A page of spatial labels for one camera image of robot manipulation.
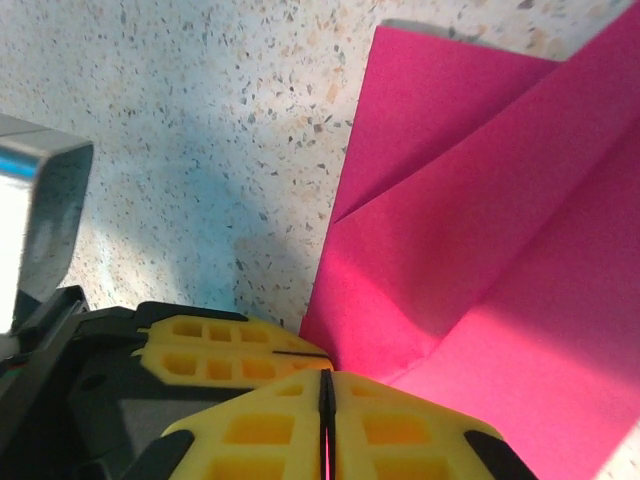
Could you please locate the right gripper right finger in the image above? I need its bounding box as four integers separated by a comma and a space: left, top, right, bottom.
328, 372, 539, 480

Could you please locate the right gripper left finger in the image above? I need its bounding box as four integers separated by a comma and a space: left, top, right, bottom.
122, 369, 330, 480

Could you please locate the pink paper sheet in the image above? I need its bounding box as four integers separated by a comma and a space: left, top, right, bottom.
299, 9, 640, 476

